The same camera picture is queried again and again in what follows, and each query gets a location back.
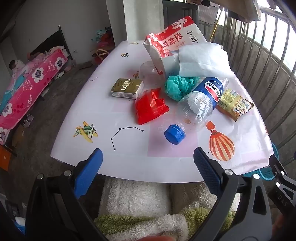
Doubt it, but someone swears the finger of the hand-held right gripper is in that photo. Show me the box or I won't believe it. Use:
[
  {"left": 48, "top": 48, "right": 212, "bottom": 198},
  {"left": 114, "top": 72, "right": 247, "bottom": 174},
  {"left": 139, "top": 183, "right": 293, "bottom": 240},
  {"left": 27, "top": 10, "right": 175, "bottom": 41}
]
[{"left": 269, "top": 154, "right": 296, "bottom": 193}]

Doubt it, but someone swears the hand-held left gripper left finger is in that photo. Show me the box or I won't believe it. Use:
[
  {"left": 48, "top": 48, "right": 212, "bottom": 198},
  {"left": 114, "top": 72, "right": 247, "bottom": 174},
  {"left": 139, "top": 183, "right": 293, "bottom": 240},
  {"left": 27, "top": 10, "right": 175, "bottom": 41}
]
[{"left": 25, "top": 148, "right": 110, "bottom": 241}]

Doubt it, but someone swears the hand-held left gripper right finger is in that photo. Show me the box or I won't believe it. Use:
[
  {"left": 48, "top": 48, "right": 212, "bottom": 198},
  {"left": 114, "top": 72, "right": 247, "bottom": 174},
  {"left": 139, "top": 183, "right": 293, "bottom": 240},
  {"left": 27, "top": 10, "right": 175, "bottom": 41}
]
[{"left": 193, "top": 146, "right": 272, "bottom": 241}]

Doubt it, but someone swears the clear bottle with blue cap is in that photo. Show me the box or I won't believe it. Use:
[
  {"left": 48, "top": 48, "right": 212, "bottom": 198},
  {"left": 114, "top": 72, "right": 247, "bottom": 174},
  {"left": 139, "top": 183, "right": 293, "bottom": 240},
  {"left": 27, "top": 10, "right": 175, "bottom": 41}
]
[{"left": 164, "top": 76, "right": 229, "bottom": 145}]

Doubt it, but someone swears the yellow snack wrapper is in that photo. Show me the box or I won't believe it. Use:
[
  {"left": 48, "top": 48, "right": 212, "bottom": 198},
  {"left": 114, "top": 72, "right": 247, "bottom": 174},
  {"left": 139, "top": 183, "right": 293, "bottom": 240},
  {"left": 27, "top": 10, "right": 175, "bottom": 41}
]
[{"left": 216, "top": 88, "right": 255, "bottom": 122}]

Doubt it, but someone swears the red snack packet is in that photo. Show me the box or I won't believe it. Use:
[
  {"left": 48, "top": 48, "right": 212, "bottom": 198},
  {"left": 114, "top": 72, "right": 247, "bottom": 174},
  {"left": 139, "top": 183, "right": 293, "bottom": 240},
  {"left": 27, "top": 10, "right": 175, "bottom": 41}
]
[{"left": 134, "top": 88, "right": 169, "bottom": 126}]

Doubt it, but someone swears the teal plastic bag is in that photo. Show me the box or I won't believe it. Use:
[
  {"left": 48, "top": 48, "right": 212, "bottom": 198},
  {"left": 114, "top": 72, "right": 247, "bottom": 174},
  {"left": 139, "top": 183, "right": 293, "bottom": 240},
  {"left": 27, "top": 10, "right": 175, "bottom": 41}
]
[{"left": 164, "top": 75, "right": 201, "bottom": 102}]

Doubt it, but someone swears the gold cigarette box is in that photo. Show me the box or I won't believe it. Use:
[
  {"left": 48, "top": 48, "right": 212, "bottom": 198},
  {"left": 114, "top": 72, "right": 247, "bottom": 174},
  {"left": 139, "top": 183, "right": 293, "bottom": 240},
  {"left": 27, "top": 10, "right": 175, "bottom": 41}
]
[{"left": 111, "top": 78, "right": 144, "bottom": 99}]

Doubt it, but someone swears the clear plastic cup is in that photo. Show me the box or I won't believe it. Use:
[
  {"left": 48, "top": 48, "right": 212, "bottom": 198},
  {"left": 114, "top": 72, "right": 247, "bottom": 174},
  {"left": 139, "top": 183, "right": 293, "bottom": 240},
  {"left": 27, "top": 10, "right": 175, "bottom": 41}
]
[{"left": 138, "top": 61, "right": 165, "bottom": 90}]

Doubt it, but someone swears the red and white snack bag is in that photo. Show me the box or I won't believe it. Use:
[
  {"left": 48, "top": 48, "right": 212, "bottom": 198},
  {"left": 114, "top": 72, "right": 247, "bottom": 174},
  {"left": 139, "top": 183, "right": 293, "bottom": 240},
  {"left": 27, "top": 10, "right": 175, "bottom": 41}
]
[{"left": 143, "top": 16, "right": 207, "bottom": 77}]

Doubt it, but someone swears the white green fleece garment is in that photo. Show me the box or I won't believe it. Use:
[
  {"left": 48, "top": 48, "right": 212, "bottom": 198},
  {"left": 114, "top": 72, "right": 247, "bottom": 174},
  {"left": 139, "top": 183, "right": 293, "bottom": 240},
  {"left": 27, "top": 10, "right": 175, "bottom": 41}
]
[{"left": 94, "top": 178, "right": 241, "bottom": 241}]

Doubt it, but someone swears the cardboard box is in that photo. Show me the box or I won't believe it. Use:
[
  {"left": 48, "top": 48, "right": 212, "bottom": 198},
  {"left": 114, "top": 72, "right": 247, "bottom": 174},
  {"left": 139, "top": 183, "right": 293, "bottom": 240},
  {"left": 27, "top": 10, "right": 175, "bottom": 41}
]
[{"left": 11, "top": 125, "right": 26, "bottom": 147}]

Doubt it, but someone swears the pink floral blanket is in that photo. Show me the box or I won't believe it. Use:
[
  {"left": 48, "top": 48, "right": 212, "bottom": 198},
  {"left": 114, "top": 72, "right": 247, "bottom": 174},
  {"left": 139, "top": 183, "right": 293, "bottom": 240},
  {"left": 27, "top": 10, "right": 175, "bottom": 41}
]
[{"left": 0, "top": 46, "right": 69, "bottom": 145}]

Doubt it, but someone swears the metal balcony railing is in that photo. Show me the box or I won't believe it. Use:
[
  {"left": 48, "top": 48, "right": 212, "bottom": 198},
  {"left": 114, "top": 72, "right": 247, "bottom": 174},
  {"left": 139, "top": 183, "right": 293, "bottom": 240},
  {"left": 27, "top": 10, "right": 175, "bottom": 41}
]
[{"left": 199, "top": 0, "right": 296, "bottom": 168}]

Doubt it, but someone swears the pile of colourful clothes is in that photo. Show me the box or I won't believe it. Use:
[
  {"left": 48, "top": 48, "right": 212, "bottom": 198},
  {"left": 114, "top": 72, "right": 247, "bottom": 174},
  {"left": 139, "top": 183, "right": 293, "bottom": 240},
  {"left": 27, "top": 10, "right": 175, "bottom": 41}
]
[{"left": 92, "top": 27, "right": 116, "bottom": 48}]

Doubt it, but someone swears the yellow broomstick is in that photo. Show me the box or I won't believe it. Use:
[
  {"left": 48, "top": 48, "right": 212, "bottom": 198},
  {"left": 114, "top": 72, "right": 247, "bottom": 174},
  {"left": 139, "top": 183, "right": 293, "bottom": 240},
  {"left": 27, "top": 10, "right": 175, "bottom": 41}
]
[{"left": 209, "top": 8, "right": 223, "bottom": 42}]

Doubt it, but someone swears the black cabinet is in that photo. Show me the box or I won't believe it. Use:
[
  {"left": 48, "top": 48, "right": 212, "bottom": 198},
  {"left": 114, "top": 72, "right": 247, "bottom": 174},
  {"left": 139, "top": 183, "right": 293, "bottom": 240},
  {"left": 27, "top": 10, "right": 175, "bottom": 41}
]
[{"left": 162, "top": 0, "right": 200, "bottom": 26}]

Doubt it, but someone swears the beige hanging jacket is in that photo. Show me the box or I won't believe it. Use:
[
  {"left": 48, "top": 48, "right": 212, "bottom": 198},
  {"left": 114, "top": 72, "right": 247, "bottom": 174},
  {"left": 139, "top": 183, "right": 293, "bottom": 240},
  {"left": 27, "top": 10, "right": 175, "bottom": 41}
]
[{"left": 187, "top": 0, "right": 262, "bottom": 23}]

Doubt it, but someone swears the orange handled bag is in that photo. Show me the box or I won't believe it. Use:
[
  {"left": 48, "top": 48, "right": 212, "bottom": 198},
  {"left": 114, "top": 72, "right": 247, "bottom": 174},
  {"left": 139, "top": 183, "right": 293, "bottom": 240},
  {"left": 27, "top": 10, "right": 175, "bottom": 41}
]
[{"left": 95, "top": 48, "right": 111, "bottom": 66}]

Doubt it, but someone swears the black bed frame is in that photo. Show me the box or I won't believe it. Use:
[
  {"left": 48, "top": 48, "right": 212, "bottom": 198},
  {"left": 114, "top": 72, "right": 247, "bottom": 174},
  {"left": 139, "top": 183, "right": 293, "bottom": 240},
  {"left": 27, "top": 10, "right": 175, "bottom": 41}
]
[{"left": 30, "top": 25, "right": 75, "bottom": 66}]

